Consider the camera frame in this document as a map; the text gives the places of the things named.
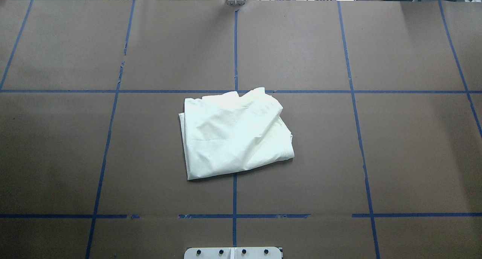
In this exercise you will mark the cream long-sleeve cat shirt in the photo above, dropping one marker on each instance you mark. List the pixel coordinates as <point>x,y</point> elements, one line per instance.
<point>229,133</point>

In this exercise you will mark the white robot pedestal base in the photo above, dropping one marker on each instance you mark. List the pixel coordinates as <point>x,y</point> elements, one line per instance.
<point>234,253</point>

